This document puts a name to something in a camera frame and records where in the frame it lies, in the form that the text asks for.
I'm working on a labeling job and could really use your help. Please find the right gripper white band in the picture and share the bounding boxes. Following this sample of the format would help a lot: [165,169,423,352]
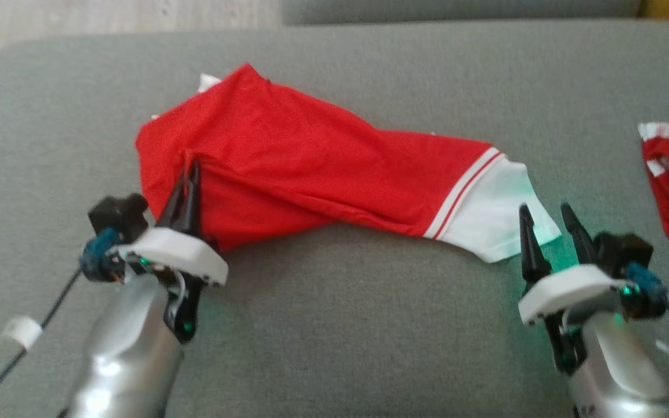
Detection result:
[517,202,627,326]

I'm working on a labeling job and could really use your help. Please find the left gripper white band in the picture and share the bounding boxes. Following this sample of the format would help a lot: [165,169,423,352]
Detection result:
[117,161,229,287]

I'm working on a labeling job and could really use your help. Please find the red white basketball jersey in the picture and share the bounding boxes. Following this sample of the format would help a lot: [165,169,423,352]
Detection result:
[135,62,562,264]

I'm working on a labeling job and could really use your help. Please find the large grey sofa seat cushion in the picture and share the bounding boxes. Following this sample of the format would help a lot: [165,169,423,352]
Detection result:
[0,19,669,418]

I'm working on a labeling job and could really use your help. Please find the grey sofa cushion with seam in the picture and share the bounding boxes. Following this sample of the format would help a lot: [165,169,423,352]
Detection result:
[282,0,644,26]

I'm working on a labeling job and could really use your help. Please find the right black cable blue plug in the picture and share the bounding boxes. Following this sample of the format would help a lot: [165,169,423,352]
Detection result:
[621,262,669,414]

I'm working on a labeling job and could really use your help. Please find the white tag on left cable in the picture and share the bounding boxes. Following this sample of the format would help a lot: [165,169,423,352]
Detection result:
[2,316,44,351]

